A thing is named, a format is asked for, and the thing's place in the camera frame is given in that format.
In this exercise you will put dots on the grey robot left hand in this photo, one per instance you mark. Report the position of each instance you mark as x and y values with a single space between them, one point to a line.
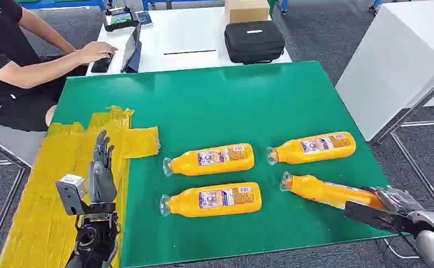
101 181

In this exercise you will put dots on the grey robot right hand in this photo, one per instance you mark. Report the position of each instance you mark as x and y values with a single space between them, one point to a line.
398 199

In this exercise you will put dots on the person's right hand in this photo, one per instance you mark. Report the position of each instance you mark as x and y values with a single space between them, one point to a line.
97 51

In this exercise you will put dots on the orange drink bottle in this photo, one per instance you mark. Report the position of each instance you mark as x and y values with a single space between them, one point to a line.
320 191
209 159
211 199
313 147

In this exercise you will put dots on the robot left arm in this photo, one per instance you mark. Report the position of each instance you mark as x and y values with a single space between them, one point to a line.
95 240

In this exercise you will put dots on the black smartphone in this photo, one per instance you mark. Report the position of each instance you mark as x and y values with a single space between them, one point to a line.
101 64

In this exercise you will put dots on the dark tablet with cover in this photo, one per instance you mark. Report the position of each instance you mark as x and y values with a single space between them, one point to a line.
131 51

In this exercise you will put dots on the black remote controller with screen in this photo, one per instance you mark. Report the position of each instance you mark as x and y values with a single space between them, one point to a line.
121 19

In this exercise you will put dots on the small phone with lit screen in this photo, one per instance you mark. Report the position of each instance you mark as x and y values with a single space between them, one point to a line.
144 17

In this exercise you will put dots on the yellow sheet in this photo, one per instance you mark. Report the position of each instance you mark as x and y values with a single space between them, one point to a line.
47 207

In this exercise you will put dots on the white table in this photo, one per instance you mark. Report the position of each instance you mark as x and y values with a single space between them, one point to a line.
187 33

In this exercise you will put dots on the thin black strip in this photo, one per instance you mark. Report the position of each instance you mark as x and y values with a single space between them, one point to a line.
189 52

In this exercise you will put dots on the person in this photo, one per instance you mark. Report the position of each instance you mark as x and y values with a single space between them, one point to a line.
2 37

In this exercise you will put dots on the green table mat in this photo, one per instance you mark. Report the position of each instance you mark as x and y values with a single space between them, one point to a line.
220 111

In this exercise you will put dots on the brown cardboard box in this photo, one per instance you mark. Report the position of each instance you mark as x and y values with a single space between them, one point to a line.
246 11

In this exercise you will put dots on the black zippered carry case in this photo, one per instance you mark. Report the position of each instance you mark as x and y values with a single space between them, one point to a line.
254 42

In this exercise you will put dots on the blue cart leg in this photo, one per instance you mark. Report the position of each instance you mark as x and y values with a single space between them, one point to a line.
284 7

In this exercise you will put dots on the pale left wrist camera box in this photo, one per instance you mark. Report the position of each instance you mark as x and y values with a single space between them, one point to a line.
70 190

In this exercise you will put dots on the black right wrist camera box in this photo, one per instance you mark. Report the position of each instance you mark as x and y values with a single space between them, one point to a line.
364 216

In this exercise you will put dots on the blue metal frame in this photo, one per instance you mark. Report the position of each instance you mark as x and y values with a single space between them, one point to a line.
54 3

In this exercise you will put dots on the steel frame bar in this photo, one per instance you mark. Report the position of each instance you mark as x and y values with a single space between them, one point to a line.
424 99

